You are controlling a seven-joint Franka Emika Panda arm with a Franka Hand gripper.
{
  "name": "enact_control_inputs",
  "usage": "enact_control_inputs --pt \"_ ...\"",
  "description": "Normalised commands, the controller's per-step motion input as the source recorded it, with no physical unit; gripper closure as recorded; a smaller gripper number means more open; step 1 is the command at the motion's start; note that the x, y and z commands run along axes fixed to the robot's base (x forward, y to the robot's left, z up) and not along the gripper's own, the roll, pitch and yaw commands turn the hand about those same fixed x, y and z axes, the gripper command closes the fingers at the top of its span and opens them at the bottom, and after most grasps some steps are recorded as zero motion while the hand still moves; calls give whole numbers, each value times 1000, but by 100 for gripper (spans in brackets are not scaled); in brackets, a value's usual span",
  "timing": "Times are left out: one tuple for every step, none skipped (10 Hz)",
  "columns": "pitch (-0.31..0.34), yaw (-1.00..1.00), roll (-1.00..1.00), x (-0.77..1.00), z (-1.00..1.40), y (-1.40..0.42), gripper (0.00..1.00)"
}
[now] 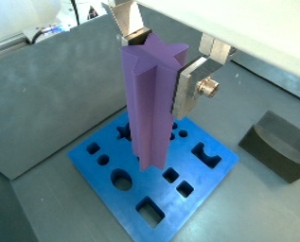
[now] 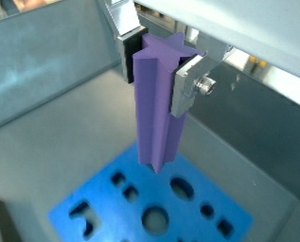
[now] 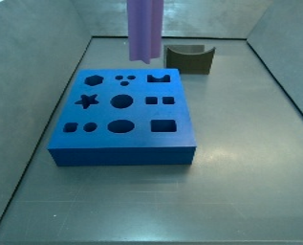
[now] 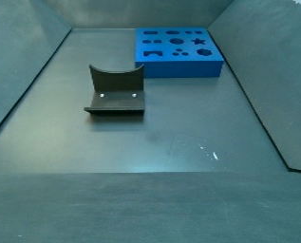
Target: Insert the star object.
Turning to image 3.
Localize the purple star-shaped peg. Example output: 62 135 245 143
126 0 164 64

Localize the blue shape-sorter block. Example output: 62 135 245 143
46 69 197 167

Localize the dark curved block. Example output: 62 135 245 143
164 45 216 75

